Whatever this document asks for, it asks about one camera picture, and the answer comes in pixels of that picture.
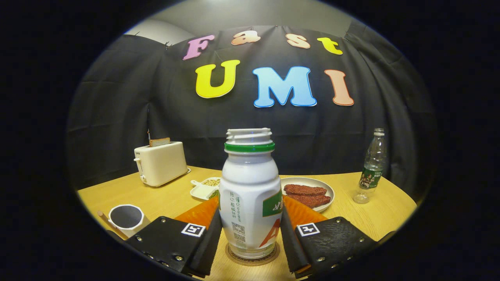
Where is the round cork coaster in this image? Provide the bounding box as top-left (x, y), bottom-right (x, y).
top-left (225, 242), bottom-right (280, 267)

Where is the white cup with wooden handle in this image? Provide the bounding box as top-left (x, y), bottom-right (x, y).
top-left (97, 204), bottom-right (151, 239)

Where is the red-brown meat slice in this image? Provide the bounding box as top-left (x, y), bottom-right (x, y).
top-left (284, 184), bottom-right (327, 196)
top-left (287, 194), bottom-right (332, 208)

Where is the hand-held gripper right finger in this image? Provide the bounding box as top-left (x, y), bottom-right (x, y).
top-left (279, 195), bottom-right (395, 278)

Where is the black backdrop cloth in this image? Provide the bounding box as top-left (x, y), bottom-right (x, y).
top-left (66, 20), bottom-right (436, 203)

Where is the wooden table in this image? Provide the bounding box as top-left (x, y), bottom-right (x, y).
top-left (77, 166), bottom-right (418, 281)

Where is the clear plastic water bottle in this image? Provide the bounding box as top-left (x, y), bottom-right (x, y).
top-left (352, 128), bottom-right (388, 204)

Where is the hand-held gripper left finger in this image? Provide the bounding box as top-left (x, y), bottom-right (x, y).
top-left (107, 195), bottom-right (223, 278)

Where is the cream toaster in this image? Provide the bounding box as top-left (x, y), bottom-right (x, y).
top-left (134, 141), bottom-right (191, 187)

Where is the round white plate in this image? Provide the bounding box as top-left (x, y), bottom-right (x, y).
top-left (280, 177), bottom-right (335, 213)

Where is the white juice bottle green collar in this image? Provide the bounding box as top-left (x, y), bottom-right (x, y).
top-left (219, 128), bottom-right (283, 260)

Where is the small white divided bean dish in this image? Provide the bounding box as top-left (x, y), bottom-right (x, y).
top-left (190, 177), bottom-right (221, 201)

